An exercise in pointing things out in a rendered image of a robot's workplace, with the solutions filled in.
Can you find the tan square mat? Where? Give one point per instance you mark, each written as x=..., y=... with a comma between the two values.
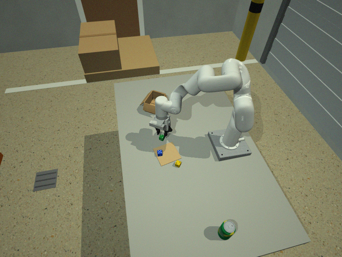
x=169, y=153

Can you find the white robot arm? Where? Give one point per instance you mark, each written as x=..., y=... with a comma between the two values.
x=242, y=118

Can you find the green drink can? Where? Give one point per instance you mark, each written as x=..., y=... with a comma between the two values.
x=226, y=230

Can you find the yellow die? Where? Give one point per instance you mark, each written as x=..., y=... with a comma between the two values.
x=178, y=163

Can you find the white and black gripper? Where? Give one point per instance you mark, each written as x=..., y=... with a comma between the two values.
x=167, y=128

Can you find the brown cardboard box with flaps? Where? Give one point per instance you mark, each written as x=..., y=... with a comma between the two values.
x=149, y=101

